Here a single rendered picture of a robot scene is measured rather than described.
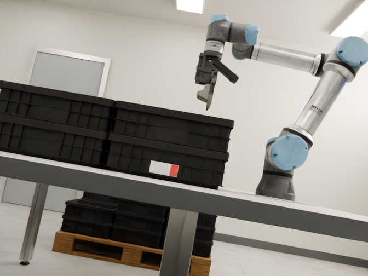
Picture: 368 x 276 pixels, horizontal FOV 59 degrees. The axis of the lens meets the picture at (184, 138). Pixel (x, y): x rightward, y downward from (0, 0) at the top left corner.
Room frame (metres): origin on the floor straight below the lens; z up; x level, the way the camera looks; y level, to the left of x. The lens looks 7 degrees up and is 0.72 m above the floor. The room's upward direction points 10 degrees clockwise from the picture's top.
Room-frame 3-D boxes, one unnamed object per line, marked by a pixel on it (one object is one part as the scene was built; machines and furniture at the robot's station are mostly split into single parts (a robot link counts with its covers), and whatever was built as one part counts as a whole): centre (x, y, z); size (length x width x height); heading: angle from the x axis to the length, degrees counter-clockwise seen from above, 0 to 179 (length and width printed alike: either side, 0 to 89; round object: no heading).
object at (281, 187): (1.29, -0.39, 0.75); 0.15 x 0.15 x 0.10
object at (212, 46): (1.21, -0.05, 1.22); 0.08 x 0.08 x 0.05
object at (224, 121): (1.19, 0.04, 0.92); 0.40 x 0.30 x 0.02; 88
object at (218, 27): (1.20, -0.06, 1.30); 0.09 x 0.08 x 0.11; 83
